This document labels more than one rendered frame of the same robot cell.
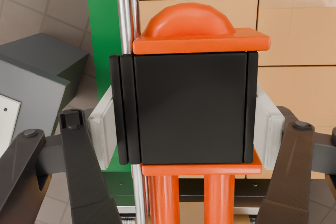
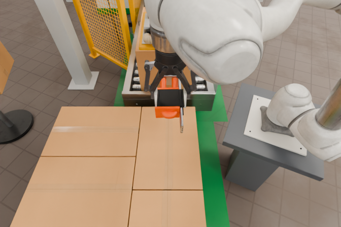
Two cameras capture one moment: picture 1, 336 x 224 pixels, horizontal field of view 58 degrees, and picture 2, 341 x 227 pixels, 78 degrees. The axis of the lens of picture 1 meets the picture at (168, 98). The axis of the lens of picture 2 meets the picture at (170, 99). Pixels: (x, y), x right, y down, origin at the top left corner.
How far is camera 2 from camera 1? 48 cm
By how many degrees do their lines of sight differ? 21
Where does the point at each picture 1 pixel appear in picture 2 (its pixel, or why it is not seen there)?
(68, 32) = (238, 191)
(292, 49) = (117, 163)
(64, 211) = (233, 94)
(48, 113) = (230, 130)
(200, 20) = (167, 113)
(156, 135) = (175, 93)
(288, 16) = (118, 180)
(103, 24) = (217, 195)
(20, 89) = (244, 140)
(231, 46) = (162, 107)
